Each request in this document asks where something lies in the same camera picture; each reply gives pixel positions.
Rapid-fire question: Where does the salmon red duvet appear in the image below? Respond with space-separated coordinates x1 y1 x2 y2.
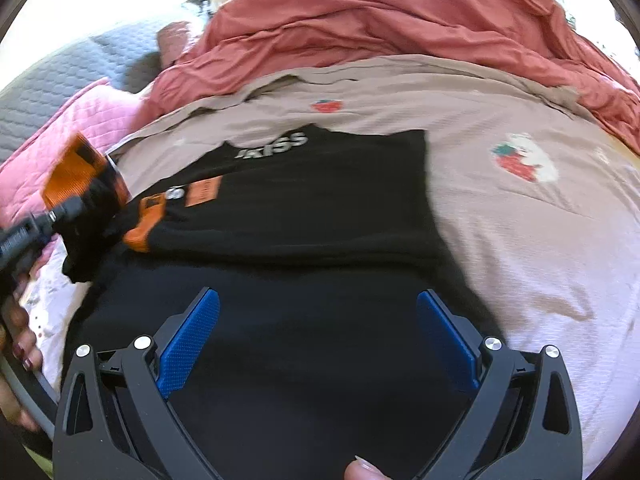
137 0 640 156

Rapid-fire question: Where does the black t-shirt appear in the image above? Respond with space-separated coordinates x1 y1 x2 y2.
62 127 506 480

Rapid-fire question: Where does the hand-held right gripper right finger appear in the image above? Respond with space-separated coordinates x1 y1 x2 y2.
416 289 585 480

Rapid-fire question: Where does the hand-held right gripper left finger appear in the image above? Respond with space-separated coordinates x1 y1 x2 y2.
52 287 223 480

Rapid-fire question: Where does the grey quilted blanket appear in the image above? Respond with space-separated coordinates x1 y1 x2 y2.
0 17 201 161

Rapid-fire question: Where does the beige strawberry print blanket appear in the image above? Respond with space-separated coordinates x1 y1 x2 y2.
40 55 640 476

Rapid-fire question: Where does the person's left hand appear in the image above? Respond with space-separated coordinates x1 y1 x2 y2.
0 280 47 433

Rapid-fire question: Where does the pink quilted blanket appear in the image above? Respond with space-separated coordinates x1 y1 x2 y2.
0 77 151 273

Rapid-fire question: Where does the person's right hand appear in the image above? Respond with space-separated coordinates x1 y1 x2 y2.
344 455 386 480

